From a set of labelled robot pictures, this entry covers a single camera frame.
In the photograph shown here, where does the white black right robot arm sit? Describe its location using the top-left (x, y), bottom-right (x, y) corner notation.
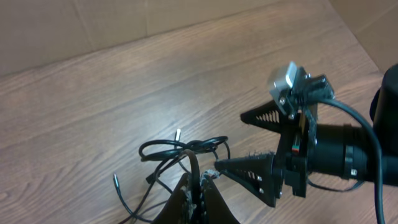
top-left (215, 63), bottom-right (397, 207)

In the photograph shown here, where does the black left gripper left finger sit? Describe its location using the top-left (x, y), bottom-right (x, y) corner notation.
top-left (152, 173), bottom-right (195, 224)

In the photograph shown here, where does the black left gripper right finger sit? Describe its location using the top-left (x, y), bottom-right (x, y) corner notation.
top-left (200, 172), bottom-right (239, 224)

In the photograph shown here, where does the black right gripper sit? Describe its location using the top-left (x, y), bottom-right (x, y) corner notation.
top-left (214, 101), bottom-right (318, 207)

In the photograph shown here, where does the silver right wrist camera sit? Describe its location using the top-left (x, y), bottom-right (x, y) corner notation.
top-left (268, 61), bottom-right (306, 119)

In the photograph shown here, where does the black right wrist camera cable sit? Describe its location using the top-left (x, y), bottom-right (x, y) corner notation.
top-left (306, 98), bottom-right (386, 224)

